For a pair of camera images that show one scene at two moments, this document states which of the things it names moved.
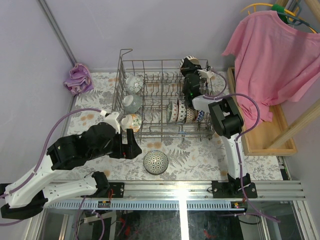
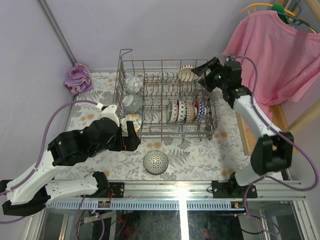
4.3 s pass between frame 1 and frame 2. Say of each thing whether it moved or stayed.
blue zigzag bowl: stayed
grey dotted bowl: stayed
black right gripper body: moved
